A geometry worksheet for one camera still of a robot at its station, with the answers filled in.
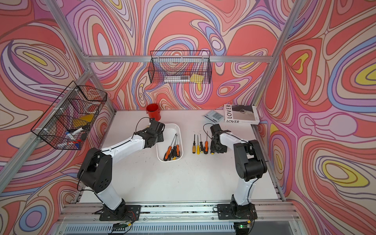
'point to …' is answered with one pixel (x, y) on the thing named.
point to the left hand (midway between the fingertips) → (159, 135)
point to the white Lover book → (243, 114)
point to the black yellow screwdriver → (201, 147)
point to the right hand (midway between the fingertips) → (218, 153)
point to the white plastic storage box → (169, 134)
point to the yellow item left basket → (82, 120)
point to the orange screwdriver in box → (166, 157)
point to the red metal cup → (153, 111)
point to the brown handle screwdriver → (194, 148)
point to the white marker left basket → (84, 128)
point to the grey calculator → (213, 116)
